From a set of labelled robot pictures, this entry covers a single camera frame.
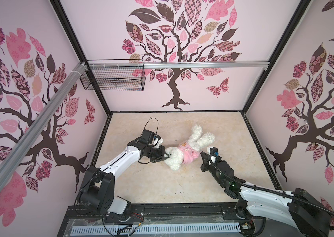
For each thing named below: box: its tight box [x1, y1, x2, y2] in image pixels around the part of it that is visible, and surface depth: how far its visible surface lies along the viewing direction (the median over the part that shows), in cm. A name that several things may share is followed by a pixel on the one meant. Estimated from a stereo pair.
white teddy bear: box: [164, 125, 215, 170], surface depth 81 cm
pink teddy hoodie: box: [178, 140, 202, 165], surface depth 79 cm
